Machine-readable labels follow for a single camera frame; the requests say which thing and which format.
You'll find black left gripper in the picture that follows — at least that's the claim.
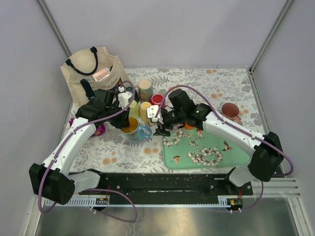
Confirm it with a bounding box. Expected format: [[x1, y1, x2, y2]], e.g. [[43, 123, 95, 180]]
[[105, 102, 130, 129]]

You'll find lime green mug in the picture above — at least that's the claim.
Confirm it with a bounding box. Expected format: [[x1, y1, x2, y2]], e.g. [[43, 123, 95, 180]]
[[129, 100, 140, 119]]

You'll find blue glazed mug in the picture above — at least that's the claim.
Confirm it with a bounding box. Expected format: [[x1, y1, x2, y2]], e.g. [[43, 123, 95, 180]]
[[121, 117, 152, 145]]

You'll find orange mug black handle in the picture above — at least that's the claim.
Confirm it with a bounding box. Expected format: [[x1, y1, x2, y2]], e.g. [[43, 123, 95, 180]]
[[184, 122, 196, 130]]

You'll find tall pink floral mug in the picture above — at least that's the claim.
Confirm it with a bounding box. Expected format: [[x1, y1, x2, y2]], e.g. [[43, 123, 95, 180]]
[[221, 103, 242, 125]]

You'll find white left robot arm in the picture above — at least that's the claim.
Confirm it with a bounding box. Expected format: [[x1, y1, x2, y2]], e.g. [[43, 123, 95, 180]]
[[29, 87, 134, 205]]

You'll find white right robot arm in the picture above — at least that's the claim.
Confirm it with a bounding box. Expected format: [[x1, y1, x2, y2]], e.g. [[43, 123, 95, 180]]
[[146, 86, 285, 195]]

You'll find yellow mug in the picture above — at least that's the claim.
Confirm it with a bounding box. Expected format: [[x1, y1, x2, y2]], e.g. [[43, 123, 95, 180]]
[[139, 102, 151, 123]]

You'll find red mug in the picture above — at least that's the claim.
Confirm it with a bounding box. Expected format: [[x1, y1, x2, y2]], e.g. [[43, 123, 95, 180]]
[[150, 93, 165, 107]]

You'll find dark green mug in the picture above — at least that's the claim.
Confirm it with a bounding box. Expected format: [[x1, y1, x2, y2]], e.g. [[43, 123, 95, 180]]
[[125, 86, 133, 92]]

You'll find cream floral mug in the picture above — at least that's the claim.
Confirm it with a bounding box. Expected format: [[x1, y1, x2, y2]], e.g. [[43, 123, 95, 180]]
[[138, 79, 153, 103]]

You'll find purple snack packet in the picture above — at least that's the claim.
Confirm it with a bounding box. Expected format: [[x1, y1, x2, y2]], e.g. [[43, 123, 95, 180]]
[[69, 118, 106, 137]]

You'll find green hummingbird tray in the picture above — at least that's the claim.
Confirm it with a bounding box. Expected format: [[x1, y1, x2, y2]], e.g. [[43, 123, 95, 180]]
[[162, 128, 250, 170]]

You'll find pink box in bag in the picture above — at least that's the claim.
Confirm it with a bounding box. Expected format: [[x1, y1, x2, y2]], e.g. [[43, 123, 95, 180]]
[[92, 67, 110, 81]]

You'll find beige canvas tote bag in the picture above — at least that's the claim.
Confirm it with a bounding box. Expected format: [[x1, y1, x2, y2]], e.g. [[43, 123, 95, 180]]
[[61, 46, 129, 107]]

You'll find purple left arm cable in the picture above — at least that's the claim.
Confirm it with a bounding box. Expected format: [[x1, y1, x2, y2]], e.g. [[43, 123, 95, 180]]
[[38, 80, 139, 223]]

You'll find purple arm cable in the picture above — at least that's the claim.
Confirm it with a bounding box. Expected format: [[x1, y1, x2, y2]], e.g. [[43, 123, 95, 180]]
[[155, 85, 295, 213], [38, 80, 139, 223]]

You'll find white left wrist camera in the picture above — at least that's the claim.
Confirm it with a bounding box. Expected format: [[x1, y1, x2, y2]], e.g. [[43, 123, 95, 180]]
[[118, 87, 133, 109]]

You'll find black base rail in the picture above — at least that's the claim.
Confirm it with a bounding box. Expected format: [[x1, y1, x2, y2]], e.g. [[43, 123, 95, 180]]
[[81, 171, 253, 205]]

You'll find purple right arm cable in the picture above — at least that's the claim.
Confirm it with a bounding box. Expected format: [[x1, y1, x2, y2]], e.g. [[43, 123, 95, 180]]
[[155, 85, 295, 213]]

